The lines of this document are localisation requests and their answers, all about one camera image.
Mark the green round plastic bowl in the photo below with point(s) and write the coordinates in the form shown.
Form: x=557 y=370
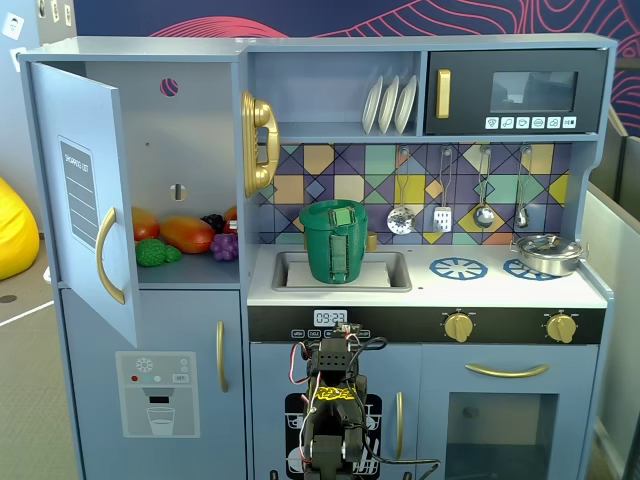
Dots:
x=315 y=215

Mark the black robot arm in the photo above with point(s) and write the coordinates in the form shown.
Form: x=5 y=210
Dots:
x=330 y=430

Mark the steel toy pot with lid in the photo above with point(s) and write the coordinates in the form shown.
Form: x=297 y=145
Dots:
x=547 y=255

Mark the green cylindrical container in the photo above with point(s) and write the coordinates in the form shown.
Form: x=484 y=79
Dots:
x=315 y=255

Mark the gold toy faucet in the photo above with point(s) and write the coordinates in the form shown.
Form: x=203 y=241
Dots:
x=372 y=241

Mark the gold stove knob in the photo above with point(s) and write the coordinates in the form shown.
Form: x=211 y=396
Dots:
x=459 y=327
x=560 y=328

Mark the steel toy skimmer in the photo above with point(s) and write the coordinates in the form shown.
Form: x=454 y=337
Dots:
x=401 y=221

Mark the purple toy grapes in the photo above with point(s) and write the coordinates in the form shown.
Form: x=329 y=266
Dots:
x=225 y=246

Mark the red orange toy fruit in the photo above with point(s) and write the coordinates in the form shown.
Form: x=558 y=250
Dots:
x=231 y=220

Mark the steel toy spatula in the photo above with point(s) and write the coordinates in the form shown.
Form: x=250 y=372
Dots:
x=443 y=220

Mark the blue wooden toy kitchen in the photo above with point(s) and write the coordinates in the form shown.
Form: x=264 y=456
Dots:
x=500 y=295

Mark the dark toy blackberry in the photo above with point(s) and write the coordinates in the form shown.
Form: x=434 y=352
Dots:
x=213 y=222

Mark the large red orange toy mango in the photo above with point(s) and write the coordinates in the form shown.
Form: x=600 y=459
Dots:
x=187 y=235

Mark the steel toy ladle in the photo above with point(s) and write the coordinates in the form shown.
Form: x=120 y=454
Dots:
x=483 y=216

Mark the green bumpy toy vegetable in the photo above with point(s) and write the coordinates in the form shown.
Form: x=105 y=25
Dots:
x=150 y=252

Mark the small red orange toy mango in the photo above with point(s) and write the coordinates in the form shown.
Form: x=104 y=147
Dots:
x=146 y=226

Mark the steel toy spoon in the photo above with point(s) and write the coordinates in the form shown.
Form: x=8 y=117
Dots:
x=522 y=219

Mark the gold toy telephone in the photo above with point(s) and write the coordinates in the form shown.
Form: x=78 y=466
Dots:
x=260 y=130

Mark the white toy plate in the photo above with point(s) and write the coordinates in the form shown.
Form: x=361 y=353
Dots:
x=371 y=107
x=387 y=107
x=405 y=105

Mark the blue shopping list fridge door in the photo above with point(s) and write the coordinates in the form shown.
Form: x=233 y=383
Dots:
x=65 y=260

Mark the black toy microwave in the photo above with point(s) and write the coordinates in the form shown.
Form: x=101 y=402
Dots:
x=465 y=100

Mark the grey desk divider panel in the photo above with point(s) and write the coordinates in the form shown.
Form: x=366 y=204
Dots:
x=620 y=300

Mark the yellow beanbag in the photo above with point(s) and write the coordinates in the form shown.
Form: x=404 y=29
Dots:
x=17 y=230

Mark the small wrist camera board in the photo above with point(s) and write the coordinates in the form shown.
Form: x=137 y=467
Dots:
x=348 y=330

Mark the white wall socket plate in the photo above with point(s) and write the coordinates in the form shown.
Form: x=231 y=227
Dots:
x=13 y=26
x=18 y=60

